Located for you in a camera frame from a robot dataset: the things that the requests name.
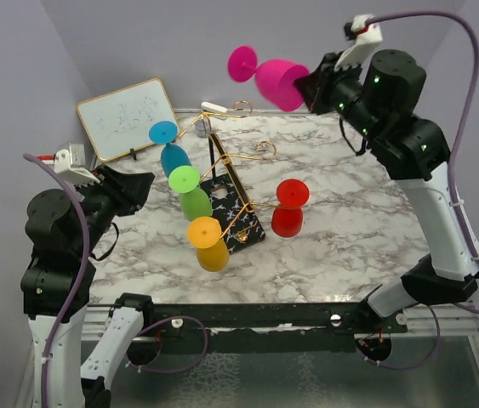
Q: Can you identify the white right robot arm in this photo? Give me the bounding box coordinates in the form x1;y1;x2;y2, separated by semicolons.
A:
294;49;479;332

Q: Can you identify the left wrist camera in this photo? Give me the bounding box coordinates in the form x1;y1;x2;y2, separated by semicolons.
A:
37;143;100;187

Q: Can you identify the black front mounting bar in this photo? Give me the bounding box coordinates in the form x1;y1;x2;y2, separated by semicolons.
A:
113;293;407;354

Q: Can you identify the black patterned rack base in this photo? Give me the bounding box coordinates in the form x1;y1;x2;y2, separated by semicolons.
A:
200;133;266;254

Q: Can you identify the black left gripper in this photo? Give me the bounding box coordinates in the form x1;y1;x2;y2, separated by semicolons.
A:
74;161;156;254

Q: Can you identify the orange wine glass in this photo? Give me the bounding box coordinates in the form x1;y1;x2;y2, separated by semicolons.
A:
187;216;230;272

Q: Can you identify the purple cable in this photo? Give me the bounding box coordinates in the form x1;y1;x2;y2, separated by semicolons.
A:
362;11;479;370
23;153;210;408

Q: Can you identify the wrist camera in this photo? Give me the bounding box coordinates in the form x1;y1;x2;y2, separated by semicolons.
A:
334;14;383;72
37;143;100;187

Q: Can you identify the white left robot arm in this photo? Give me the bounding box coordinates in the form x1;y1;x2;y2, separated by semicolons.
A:
20;165;155;407

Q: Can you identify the blue wine glass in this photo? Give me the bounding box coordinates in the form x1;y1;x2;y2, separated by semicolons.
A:
148;121;191;178

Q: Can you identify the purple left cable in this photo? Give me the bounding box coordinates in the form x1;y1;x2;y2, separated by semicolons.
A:
23;153;210;408

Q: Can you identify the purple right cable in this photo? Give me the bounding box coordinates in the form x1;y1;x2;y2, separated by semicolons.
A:
362;11;479;370

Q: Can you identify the white marker eraser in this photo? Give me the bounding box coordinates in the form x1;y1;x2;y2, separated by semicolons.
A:
200;101;228;114

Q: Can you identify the gold wire glass rack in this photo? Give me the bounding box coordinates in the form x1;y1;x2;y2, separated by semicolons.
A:
174;100;277;253

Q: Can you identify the small framed whiteboard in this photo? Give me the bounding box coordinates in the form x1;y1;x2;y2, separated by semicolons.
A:
76;78;177;162

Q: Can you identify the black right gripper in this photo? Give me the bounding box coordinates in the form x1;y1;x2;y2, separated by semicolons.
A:
293;51;381;143

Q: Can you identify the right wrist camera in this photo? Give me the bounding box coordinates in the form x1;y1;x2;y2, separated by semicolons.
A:
334;14;383;72

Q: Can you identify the green wine glass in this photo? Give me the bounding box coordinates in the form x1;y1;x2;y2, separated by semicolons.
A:
168;165;213;221

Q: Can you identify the red wine glass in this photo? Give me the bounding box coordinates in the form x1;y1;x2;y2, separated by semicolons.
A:
271;178;310;238

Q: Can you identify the magenta wine glass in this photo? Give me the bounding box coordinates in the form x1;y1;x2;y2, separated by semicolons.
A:
227;45;310;112

